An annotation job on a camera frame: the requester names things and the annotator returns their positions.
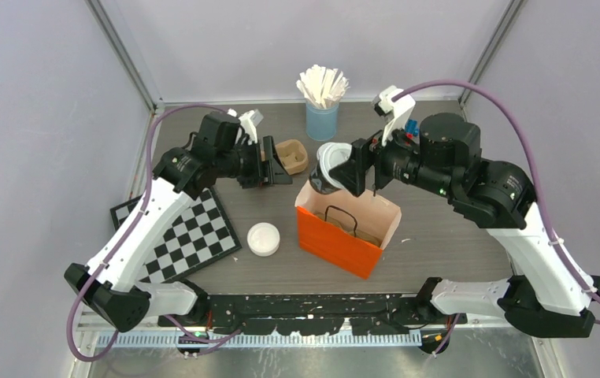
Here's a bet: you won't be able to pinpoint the single brown cup carrier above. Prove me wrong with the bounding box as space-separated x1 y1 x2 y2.
314 212 382 246

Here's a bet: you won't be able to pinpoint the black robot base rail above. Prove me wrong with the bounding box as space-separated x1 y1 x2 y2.
173 293 453 336

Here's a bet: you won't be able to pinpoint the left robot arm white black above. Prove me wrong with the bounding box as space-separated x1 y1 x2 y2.
65 109 292 332

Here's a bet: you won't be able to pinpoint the white lid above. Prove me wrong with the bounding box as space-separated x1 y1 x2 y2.
317 143 352 180

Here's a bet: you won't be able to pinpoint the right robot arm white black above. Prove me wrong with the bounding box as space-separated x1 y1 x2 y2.
313 113 600 339

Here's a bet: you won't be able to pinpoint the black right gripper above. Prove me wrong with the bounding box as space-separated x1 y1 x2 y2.
329 113 456 198

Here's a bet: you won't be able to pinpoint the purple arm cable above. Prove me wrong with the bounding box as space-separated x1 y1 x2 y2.
66 104 243 362
391 80 600 331

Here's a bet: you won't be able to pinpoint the blue cylindrical holder cup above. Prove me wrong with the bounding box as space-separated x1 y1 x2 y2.
306 102 339 142

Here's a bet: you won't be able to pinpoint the blue red toy blocks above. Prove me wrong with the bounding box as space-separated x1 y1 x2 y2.
405 119 420 139

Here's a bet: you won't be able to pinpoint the brown cardboard cup carrier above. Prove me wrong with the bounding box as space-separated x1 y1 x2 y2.
275 139 309 176

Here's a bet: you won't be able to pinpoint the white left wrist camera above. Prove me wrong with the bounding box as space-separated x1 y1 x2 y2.
227 109 264 145

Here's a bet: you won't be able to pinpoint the orange paper takeout bag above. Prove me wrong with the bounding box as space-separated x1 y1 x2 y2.
294 182 402 280

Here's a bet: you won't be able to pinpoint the stack of white lids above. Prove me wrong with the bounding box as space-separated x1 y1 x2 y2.
246 222 280 258

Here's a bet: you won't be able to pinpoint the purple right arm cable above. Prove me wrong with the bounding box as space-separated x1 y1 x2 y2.
391 80 600 331

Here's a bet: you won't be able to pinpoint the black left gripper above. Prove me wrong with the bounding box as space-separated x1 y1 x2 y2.
216 135 292 189

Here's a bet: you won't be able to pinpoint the black white checkerboard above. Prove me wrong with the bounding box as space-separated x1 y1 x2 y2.
136 187 242 284

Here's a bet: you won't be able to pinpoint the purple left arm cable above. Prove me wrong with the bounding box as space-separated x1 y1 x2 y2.
66 104 243 362

